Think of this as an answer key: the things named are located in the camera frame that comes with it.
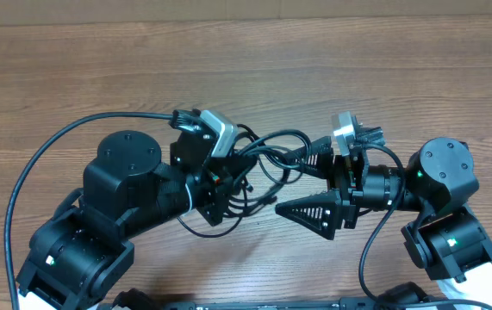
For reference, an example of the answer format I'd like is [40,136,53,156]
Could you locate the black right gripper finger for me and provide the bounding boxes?
[286,136,334,179]
[275,190,343,240]

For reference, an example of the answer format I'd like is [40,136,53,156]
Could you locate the black usb cables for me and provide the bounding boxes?
[176,123,314,239]

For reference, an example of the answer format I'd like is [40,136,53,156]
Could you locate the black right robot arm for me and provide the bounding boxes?
[275,136,492,309]

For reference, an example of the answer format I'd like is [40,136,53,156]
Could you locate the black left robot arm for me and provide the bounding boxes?
[16,131,254,309]

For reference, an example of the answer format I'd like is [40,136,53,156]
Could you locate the black right camera cable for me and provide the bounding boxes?
[348,126,492,310]

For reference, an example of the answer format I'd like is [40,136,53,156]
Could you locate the black camera cable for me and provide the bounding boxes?
[348,126,492,310]
[3,108,202,310]

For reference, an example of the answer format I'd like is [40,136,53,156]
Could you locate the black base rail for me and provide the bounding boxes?
[98,288,445,310]

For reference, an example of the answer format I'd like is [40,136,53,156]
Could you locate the black left camera cable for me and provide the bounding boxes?
[3,108,202,310]

